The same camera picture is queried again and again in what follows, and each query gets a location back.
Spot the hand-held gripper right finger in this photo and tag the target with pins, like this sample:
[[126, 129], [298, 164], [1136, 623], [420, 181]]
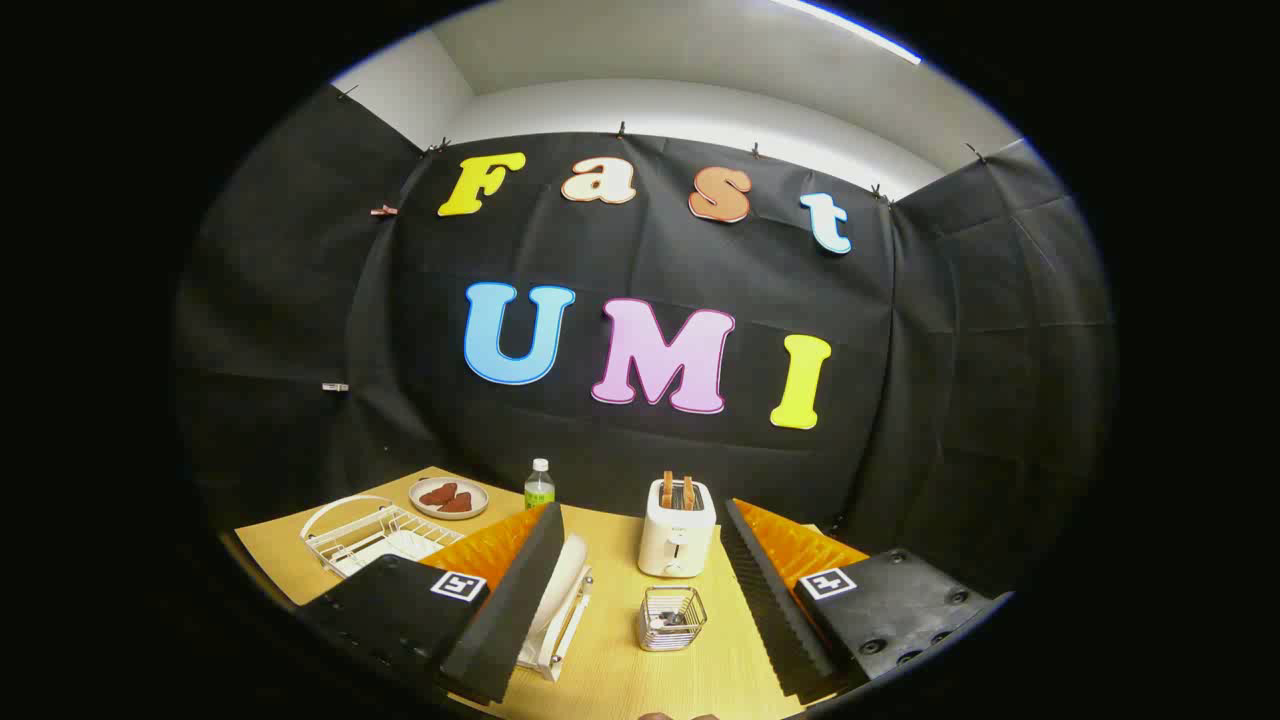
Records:
[[775, 610]]

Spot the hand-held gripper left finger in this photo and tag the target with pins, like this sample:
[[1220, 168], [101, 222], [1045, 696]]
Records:
[[515, 600]]

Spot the white round plate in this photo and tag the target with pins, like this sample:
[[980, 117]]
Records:
[[562, 580]]

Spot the small plate with sausages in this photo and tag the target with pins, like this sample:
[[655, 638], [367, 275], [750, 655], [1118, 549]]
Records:
[[448, 514]]

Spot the red sausage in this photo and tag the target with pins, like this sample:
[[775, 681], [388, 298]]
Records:
[[456, 503], [437, 494]]

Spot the green label drink bottle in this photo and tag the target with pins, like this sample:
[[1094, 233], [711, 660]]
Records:
[[539, 488]]

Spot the white toaster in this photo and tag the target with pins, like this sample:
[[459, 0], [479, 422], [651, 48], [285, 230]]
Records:
[[677, 545]]

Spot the toasted bread slice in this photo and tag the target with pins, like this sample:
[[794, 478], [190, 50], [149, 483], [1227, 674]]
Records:
[[688, 493], [667, 490]]

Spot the black backdrop cloth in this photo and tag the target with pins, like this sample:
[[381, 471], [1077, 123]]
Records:
[[650, 250]]

